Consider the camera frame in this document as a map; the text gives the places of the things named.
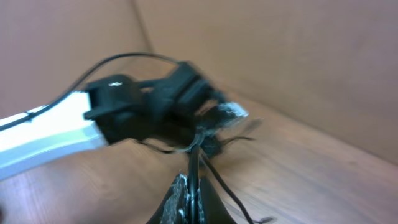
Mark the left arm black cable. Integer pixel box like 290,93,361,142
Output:
0,52,181,131

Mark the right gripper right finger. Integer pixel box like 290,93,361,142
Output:
200,177,236,224

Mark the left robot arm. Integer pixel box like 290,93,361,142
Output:
1,62,247,179

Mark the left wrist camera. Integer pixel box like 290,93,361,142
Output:
218,102,249,119

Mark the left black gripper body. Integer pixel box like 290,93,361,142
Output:
186,91,236,157

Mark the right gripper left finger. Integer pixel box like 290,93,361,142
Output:
147,174,188,224

